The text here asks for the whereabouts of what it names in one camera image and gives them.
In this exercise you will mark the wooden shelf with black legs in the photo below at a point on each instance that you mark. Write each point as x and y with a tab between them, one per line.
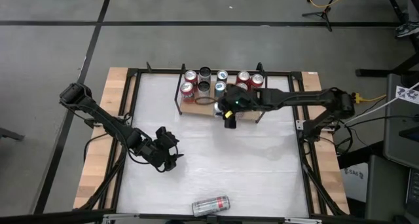
199	111

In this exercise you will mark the silver slim can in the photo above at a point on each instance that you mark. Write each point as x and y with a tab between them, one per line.
204	74

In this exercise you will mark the white printed paper label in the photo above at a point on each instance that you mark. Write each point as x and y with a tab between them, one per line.
407	94

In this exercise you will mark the black stand foot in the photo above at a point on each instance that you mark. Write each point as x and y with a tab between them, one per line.
11	134

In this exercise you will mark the tall grey slim can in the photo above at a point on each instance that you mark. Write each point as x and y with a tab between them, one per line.
203	89

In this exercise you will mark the blue silver Red Bull can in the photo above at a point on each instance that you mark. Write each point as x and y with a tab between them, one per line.
220	88
222	75

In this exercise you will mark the red Fanta can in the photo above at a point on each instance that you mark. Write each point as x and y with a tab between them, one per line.
187	91

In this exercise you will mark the black keyboard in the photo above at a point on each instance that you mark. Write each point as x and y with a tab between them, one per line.
413	188

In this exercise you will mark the grey cabinet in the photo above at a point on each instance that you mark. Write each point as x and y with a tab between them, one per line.
386	188

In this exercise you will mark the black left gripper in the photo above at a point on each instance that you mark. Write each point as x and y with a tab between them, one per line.
149	148

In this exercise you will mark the white labelled box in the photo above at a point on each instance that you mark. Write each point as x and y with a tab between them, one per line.
353	181

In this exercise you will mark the white Celsius peach can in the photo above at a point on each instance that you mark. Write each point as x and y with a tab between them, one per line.
211	206

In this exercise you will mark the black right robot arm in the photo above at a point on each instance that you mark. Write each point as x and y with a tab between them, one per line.
311	98

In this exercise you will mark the person's leg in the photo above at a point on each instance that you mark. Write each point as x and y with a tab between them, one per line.
414	11

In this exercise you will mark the black desk leg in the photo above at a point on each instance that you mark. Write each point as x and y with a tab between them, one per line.
376	72

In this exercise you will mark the grey cart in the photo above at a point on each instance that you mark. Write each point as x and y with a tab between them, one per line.
401	145

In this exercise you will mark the black metal table frame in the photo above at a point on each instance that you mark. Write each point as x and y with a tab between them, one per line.
157	70

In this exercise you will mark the black tripod stand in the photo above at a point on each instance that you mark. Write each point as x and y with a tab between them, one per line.
322	13

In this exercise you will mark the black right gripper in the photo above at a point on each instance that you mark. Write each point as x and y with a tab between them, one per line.
240	101

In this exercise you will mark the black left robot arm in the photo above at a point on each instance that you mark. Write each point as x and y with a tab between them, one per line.
104	122

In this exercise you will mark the person's shoe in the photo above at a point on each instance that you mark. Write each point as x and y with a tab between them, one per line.
407	29

